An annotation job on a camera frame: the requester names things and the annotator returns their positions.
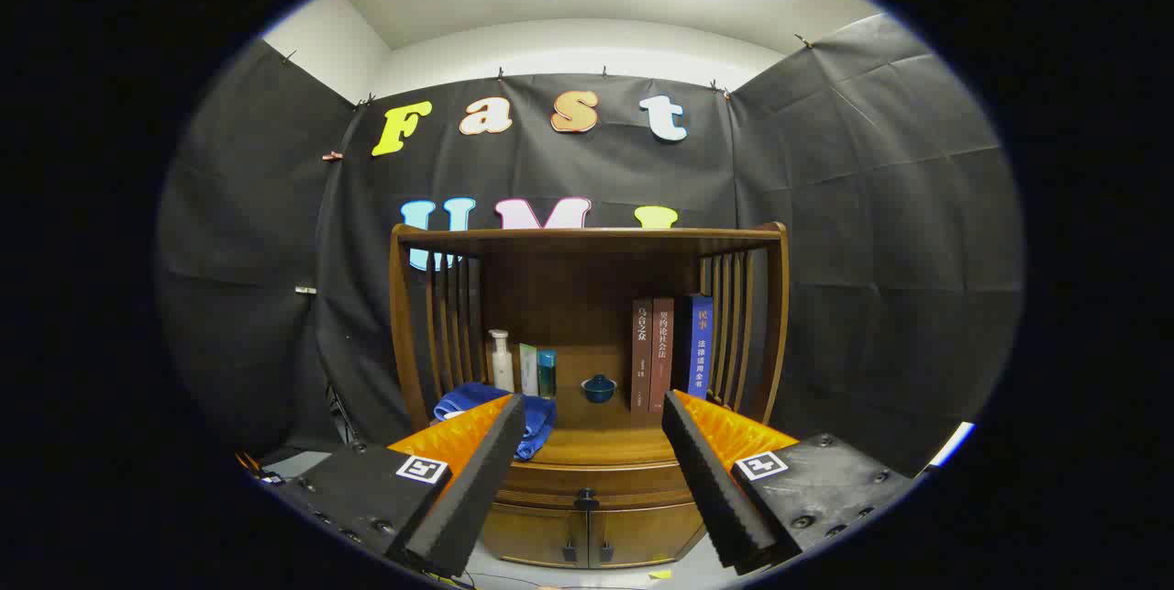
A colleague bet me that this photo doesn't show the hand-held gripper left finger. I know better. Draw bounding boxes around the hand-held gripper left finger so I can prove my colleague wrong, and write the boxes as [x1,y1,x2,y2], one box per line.
[266,393,526,580]

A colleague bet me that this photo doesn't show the wooden countertop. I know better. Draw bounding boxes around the wooden countertop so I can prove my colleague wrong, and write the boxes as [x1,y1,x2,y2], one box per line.
[429,388,762,468]

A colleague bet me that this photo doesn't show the wooden cabinet door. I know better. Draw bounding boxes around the wooden cabinet door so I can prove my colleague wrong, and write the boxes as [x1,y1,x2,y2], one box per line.
[588,503,707,566]
[482,506,589,569]

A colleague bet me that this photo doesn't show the wooden cabinet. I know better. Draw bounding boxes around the wooden cabinet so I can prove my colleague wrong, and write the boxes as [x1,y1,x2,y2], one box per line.
[389,222,790,570]

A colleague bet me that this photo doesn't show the wooden drawer with black knob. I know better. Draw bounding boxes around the wooden drawer with black knob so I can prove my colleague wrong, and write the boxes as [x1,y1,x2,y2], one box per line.
[495,462,700,512]

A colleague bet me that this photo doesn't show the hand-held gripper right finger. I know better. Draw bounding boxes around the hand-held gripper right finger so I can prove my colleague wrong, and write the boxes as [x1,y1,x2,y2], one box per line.
[662,390,918,575]

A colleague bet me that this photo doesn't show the reddish brown book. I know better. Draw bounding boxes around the reddish brown book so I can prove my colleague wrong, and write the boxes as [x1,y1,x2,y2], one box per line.
[650,297,675,414]

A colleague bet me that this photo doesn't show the blue book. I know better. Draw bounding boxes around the blue book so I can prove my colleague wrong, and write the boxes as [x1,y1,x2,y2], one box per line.
[674,295,714,400]

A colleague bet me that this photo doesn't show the folded blue towel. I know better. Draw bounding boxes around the folded blue towel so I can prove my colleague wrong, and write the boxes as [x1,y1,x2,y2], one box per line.
[433,382,557,461]

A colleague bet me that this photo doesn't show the white pump bottle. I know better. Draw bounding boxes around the white pump bottle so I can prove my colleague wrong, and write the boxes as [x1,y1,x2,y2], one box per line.
[488,329,515,393]

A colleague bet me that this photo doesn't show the dark brown book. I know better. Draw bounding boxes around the dark brown book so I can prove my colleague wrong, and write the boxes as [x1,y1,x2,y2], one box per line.
[631,298,654,413]

